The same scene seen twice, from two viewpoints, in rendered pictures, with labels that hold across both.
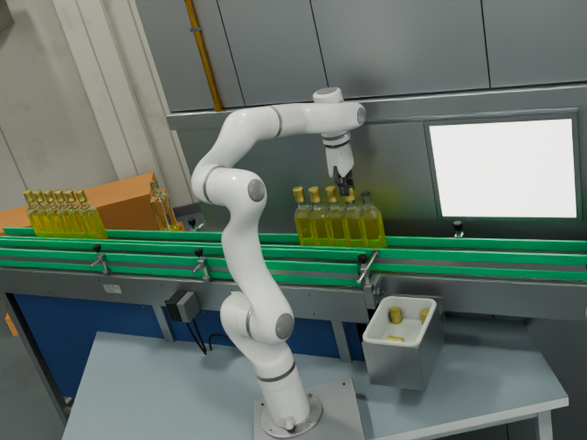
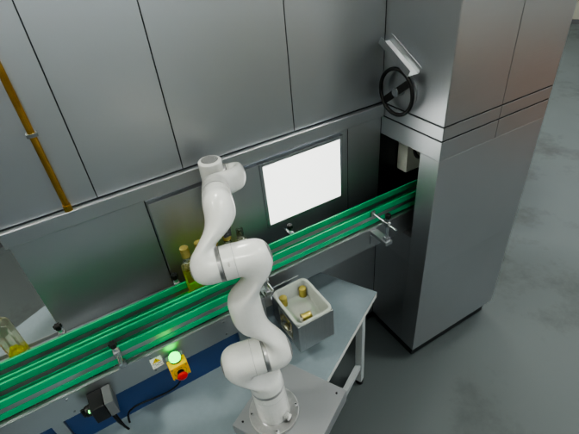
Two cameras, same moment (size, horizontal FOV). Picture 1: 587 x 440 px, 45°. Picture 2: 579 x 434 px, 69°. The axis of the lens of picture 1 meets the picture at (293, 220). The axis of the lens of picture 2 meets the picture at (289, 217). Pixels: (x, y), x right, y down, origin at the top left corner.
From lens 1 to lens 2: 1.37 m
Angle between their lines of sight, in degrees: 50
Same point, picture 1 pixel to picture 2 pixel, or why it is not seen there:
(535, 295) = (346, 246)
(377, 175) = not seen: hidden behind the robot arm
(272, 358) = (276, 377)
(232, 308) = (244, 360)
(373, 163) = not seen: hidden behind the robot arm
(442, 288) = (298, 269)
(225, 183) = (248, 256)
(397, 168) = (241, 204)
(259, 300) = (276, 337)
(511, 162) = (309, 175)
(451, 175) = (275, 196)
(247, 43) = (96, 137)
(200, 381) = not seen: outside the picture
